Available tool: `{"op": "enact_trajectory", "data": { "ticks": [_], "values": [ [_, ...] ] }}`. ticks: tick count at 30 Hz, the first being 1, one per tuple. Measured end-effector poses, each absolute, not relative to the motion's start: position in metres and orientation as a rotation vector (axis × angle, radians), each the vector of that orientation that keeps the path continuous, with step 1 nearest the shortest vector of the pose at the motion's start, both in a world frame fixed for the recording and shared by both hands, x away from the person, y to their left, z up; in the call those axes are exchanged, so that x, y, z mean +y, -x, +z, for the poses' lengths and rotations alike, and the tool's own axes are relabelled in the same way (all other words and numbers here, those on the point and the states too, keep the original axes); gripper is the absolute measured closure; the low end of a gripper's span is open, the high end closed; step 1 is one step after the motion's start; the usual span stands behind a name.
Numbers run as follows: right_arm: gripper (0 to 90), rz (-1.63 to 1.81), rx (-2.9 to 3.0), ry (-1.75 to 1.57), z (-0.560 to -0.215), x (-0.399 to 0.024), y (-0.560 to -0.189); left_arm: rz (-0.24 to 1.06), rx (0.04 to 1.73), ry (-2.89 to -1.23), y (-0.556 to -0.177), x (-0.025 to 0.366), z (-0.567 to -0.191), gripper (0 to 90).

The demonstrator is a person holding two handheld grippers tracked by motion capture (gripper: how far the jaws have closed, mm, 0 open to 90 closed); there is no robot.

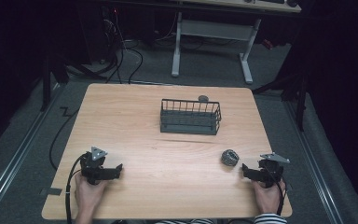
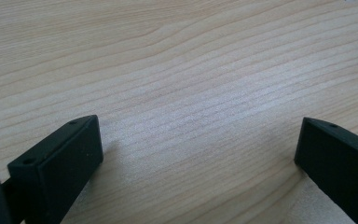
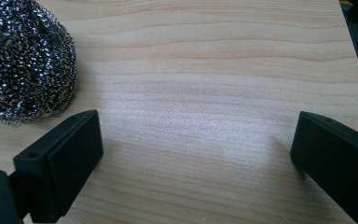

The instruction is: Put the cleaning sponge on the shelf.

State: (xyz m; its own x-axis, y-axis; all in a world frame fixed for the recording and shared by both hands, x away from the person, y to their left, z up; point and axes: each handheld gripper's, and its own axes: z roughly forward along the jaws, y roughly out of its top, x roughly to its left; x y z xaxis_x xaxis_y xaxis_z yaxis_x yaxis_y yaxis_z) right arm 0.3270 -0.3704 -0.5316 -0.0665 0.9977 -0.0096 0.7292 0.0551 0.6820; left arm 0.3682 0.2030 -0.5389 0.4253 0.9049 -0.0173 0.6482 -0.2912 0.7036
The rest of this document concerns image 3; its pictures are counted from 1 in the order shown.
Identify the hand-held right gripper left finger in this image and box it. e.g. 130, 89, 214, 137
12, 109, 104, 224

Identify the steel wool scouring ball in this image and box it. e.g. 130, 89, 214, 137
0, 0, 78, 126

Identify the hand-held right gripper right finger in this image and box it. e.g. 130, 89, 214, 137
290, 110, 358, 224

